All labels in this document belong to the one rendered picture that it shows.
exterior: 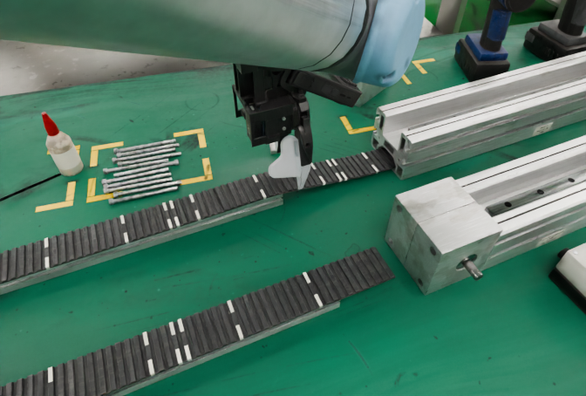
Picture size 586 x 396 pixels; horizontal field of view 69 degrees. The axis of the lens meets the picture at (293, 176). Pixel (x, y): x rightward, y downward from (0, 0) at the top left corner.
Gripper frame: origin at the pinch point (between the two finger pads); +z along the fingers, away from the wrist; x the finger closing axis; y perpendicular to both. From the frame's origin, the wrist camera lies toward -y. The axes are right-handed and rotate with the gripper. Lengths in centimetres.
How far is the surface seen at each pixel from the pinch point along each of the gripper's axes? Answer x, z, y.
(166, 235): 2.2, 4.6, 20.8
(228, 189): -1.0, 2.5, 10.3
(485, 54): -14, 0, -49
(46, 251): 0.5, 2.3, 35.8
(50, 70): -164, 62, 55
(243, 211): 2.2, 4.6, 9.1
